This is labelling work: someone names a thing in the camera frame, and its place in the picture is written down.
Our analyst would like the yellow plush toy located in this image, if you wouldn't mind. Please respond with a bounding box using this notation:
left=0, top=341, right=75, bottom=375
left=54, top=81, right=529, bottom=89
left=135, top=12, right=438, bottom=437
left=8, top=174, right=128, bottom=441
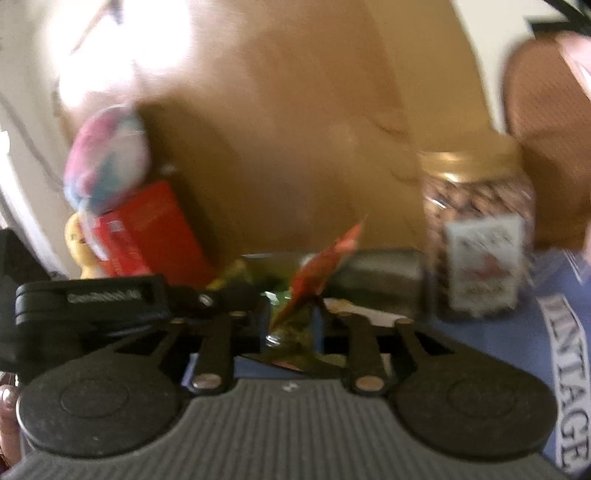
left=65, top=213, right=109, bottom=280

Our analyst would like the black printed box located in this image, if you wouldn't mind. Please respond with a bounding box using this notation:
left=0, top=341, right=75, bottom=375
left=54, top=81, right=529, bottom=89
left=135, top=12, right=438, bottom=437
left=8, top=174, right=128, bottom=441
left=339, top=248, right=428, bottom=296

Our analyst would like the red snack packet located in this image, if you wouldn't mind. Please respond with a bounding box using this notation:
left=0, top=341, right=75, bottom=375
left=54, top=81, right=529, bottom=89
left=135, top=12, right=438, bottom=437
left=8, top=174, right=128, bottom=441
left=264, top=224, right=368, bottom=372

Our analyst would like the blue blanket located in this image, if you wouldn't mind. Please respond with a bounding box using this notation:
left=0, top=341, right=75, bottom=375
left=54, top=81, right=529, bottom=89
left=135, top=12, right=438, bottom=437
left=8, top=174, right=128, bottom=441
left=231, top=249, right=591, bottom=476

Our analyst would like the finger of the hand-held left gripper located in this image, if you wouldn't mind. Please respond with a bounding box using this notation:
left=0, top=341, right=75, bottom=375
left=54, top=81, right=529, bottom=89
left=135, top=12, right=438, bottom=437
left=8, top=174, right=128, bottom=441
left=198, top=282, right=260, bottom=319

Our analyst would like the nut jar gold lid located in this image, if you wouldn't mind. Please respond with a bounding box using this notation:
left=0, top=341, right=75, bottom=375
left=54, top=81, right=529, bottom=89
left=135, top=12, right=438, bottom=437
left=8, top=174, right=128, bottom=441
left=418, top=150, right=539, bottom=321

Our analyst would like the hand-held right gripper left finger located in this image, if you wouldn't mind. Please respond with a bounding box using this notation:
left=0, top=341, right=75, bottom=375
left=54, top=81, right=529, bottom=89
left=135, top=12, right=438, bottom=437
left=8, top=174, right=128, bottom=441
left=113, top=295, right=273, bottom=395

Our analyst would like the wooden headboard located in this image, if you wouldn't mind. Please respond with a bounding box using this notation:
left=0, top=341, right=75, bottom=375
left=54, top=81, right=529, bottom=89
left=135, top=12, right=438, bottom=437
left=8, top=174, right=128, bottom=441
left=55, top=0, right=509, bottom=282

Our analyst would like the pastel plush toy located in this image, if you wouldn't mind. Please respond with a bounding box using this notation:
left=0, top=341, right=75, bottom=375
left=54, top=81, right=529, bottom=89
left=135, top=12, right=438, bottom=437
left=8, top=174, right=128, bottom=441
left=62, top=105, right=152, bottom=217

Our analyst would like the black metal stand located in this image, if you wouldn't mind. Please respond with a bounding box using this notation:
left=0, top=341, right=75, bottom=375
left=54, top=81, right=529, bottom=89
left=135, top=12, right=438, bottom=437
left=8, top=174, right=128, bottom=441
left=526, top=0, right=591, bottom=34

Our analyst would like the red gift box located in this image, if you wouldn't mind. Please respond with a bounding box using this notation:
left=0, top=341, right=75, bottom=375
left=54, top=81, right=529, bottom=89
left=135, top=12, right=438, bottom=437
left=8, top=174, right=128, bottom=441
left=90, top=181, right=215, bottom=287

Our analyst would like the person's left hand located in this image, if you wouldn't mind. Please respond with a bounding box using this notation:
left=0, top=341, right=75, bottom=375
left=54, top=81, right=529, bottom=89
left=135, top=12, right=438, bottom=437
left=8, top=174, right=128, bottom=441
left=0, top=384, right=24, bottom=467

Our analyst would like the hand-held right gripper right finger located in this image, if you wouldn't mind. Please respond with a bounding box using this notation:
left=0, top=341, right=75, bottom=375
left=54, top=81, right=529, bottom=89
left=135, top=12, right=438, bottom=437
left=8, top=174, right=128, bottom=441
left=311, top=299, right=459, bottom=396

